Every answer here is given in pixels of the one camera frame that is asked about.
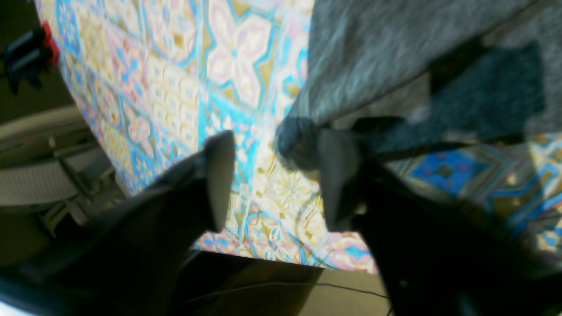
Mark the red black clamp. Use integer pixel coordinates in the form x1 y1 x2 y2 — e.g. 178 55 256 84
1 20 60 95

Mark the patterned tablecloth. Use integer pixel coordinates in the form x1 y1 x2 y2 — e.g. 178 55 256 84
33 0 562 275

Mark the grey t-shirt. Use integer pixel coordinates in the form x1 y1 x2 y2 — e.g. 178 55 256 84
274 0 561 171

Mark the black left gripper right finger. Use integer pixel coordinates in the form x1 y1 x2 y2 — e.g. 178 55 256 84
318 130 561 316

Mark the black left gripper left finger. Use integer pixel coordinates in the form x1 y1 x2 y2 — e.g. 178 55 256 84
1 130 235 316

